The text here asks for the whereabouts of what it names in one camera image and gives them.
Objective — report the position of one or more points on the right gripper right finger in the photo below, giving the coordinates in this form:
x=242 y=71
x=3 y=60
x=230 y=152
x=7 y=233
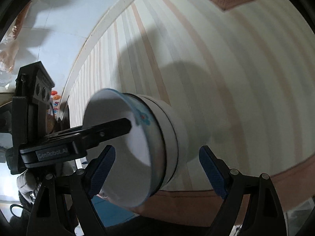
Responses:
x=264 y=214

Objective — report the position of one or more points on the white bowl with flower pattern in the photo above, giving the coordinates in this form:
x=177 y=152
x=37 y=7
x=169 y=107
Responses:
x=140 y=163

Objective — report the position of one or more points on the clear plastic bag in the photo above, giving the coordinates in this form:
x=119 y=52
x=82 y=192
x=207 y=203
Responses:
x=10 y=46

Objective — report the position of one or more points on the plain white bowl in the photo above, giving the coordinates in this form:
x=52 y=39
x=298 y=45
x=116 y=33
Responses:
x=179 y=137

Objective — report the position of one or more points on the colourful fruit sticker sheet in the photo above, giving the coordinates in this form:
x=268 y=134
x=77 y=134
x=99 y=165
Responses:
x=55 y=99

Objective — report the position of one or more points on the striped table mat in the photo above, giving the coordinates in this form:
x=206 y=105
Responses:
x=242 y=81

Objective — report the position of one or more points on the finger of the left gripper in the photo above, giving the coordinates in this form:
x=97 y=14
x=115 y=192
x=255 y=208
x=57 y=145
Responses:
x=92 y=136

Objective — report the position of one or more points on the black camera box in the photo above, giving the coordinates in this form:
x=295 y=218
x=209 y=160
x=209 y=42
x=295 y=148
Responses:
x=30 y=103

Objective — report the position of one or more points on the white bowl with dark rim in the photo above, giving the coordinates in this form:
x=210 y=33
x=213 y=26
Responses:
x=170 y=164

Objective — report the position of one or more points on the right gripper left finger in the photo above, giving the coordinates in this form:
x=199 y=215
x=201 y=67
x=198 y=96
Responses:
x=62 y=199

